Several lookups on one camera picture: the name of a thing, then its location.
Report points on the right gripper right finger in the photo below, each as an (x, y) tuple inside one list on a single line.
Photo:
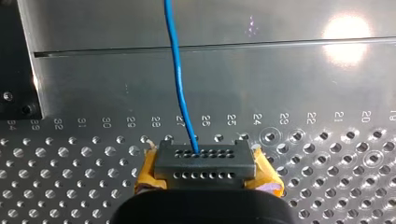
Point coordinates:
[(264, 174)]

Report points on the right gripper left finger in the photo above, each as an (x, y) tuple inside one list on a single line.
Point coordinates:
[(146, 174)]

